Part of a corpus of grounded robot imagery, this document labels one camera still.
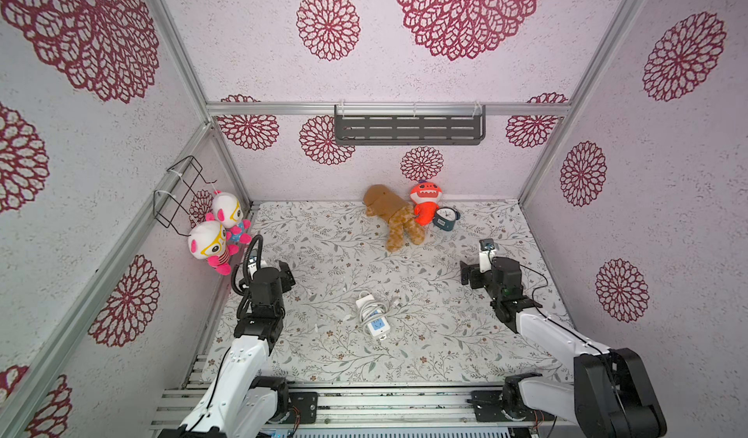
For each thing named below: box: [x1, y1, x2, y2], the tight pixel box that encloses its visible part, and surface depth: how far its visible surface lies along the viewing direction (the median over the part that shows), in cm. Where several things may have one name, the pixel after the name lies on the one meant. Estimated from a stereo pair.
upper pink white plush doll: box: [205, 189, 253, 245], surface depth 96 cm
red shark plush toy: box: [410, 180, 444, 227], surface depth 115 cm
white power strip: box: [355, 293, 391, 341], surface depth 86 cm
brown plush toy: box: [363, 183, 426, 254], surface depth 108 cm
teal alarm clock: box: [432, 206, 461, 232], surface depth 112 cm
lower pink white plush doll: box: [187, 220, 240, 276], surface depth 87 cm
